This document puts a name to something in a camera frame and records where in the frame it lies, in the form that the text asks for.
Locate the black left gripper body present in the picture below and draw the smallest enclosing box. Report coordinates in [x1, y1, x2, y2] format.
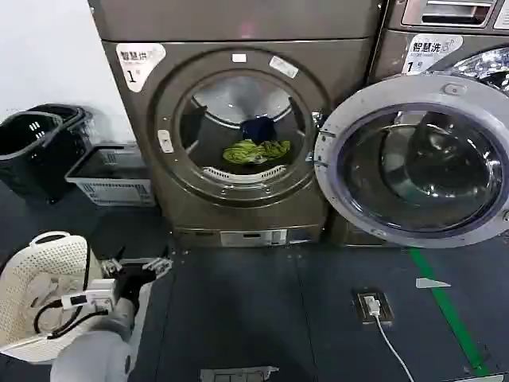
[114, 264, 158, 311]

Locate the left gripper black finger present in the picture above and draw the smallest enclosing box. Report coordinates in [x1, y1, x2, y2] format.
[102, 245, 126, 276]
[142, 244, 174, 279]

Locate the beige cloth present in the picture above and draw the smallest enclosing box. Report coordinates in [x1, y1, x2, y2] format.
[29, 273, 93, 320]

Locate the grey slotted plastic basket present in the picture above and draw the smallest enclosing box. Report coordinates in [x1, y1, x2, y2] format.
[64, 143, 157, 208]

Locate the grey dryer with open drum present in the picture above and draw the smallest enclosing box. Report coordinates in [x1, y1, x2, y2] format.
[87, 0, 383, 250]

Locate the white perforated laundry basket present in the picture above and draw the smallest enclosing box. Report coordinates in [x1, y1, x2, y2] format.
[0, 232, 105, 361]

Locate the white curved lint filter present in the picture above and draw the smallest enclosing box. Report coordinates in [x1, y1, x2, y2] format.
[202, 164, 288, 185]

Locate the black plastic basket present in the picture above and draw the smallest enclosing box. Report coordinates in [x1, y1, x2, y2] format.
[28, 103, 91, 161]
[0, 111, 77, 205]

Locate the green garment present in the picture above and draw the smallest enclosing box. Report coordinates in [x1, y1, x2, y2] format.
[222, 138, 292, 166]

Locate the dark blue garment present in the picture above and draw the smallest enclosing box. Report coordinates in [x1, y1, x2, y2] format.
[239, 115, 277, 146]

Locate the white label on dryer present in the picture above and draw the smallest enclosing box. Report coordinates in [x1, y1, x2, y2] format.
[115, 42, 166, 94]

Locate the metal floor socket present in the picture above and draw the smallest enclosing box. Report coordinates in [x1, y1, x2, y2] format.
[351, 287, 395, 325]

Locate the white floor tape piece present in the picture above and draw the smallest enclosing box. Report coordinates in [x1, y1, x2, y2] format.
[414, 277, 453, 289]

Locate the round glass dryer door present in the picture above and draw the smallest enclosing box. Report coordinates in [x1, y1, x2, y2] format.
[313, 74, 509, 250]

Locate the green floor tape strip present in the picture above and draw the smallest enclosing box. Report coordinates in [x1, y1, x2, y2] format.
[408, 248, 491, 377]

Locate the grey washing machine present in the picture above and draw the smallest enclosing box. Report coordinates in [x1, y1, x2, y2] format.
[328, 29, 509, 248]

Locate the white label on washing machine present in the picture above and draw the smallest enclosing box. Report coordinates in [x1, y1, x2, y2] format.
[405, 34, 464, 75]

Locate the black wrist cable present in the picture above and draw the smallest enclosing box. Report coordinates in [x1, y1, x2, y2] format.
[33, 237, 111, 340]

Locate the white charger with cable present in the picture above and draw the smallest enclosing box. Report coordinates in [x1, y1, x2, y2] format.
[363, 294, 415, 382]

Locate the grey machine with drawer handle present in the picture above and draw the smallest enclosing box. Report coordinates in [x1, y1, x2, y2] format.
[383, 0, 509, 33]

